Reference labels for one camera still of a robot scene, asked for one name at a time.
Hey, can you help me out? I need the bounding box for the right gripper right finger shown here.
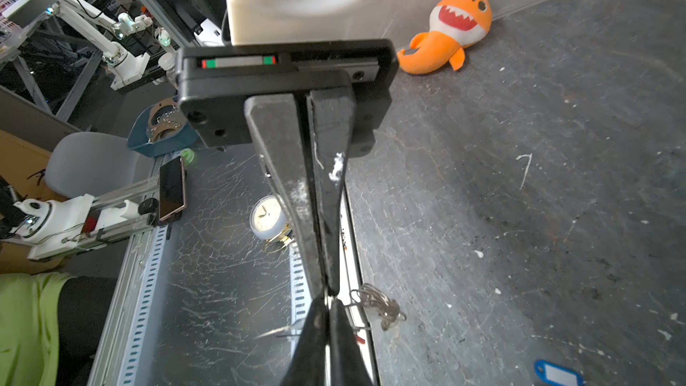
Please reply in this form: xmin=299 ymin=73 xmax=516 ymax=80
xmin=329 ymin=300 xmax=373 ymax=386

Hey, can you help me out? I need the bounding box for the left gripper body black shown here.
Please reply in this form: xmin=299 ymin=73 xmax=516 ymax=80
xmin=176 ymin=39 xmax=398 ymax=158

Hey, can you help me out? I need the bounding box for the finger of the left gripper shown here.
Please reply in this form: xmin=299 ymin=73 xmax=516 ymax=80
xmin=244 ymin=94 xmax=325 ymax=298
xmin=307 ymin=87 xmax=356 ymax=296

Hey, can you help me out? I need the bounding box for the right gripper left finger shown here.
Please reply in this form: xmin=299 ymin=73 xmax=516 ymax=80
xmin=280 ymin=297 xmax=329 ymax=386

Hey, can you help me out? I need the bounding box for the silver key rings bunch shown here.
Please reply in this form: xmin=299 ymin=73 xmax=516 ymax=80
xmin=345 ymin=282 xmax=408 ymax=332

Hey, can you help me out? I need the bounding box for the blue key tag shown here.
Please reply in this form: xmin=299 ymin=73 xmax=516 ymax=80
xmin=534 ymin=359 xmax=585 ymax=386

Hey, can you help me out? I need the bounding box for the white desk clock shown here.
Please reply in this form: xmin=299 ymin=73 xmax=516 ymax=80
xmin=249 ymin=195 xmax=293 ymax=253

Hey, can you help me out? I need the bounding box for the black smartphone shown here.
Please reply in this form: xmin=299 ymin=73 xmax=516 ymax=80
xmin=158 ymin=157 xmax=187 ymax=223

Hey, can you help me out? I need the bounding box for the grey office chair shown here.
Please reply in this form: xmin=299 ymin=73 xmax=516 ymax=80
xmin=45 ymin=132 xmax=154 ymax=198

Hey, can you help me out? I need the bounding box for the orange shark plush toy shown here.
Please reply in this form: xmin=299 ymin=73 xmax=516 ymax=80
xmin=397 ymin=0 xmax=493 ymax=75

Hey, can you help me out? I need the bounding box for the person in green shirt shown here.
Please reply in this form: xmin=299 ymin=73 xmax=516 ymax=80
xmin=0 ymin=272 xmax=116 ymax=386

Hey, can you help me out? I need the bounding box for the aluminium rail frame front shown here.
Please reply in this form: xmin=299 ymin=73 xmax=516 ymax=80
xmin=88 ymin=149 xmax=376 ymax=386

